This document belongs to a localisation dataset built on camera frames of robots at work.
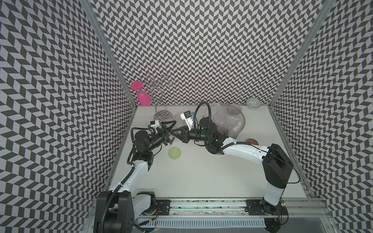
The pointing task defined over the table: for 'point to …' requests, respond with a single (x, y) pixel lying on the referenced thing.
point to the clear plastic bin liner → (229, 118)
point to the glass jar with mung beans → (180, 123)
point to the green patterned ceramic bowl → (253, 103)
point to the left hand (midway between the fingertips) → (177, 127)
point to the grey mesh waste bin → (230, 118)
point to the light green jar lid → (174, 153)
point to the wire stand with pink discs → (144, 96)
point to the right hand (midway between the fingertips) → (172, 133)
